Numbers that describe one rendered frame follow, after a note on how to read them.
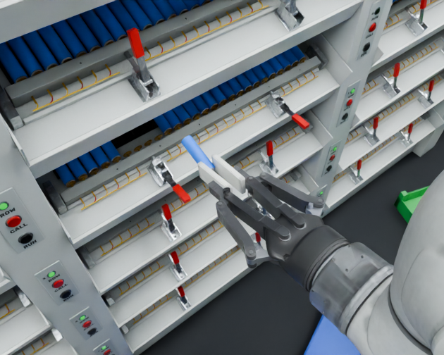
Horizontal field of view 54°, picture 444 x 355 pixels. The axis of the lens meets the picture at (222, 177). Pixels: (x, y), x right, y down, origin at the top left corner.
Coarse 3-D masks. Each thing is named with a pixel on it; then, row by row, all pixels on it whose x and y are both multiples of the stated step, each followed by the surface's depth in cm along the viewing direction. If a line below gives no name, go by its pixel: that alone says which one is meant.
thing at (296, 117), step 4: (280, 104) 81; (284, 108) 81; (288, 108) 81; (288, 112) 81; (292, 112) 81; (292, 116) 80; (296, 116) 80; (300, 116) 80; (296, 120) 79; (300, 120) 79; (304, 120) 79; (300, 124) 79; (304, 124) 78; (308, 124) 79; (304, 128) 79
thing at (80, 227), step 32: (320, 64) 88; (288, 96) 85; (320, 96) 87; (256, 128) 81; (192, 160) 76; (224, 160) 82; (128, 192) 71; (160, 192) 73; (64, 224) 67; (96, 224) 68
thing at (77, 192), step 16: (304, 64) 86; (272, 80) 83; (288, 80) 84; (240, 96) 80; (256, 96) 81; (224, 112) 78; (192, 128) 75; (224, 128) 78; (160, 144) 73; (176, 144) 75; (128, 160) 71; (144, 160) 72; (96, 176) 68; (112, 176) 69; (128, 176) 71; (64, 192) 66; (80, 192) 67; (112, 192) 70
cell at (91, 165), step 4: (88, 152) 70; (80, 156) 70; (84, 156) 70; (88, 156) 70; (80, 160) 70; (84, 160) 69; (88, 160) 69; (92, 160) 70; (84, 164) 70; (88, 164) 69; (92, 164) 69; (96, 164) 70; (88, 168) 69; (92, 168) 69; (88, 172) 70
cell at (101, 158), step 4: (96, 148) 70; (100, 148) 71; (92, 152) 70; (96, 152) 70; (100, 152) 70; (96, 156) 70; (100, 156) 70; (104, 156) 70; (96, 160) 70; (100, 160) 70; (104, 160) 70; (108, 160) 71; (100, 164) 70
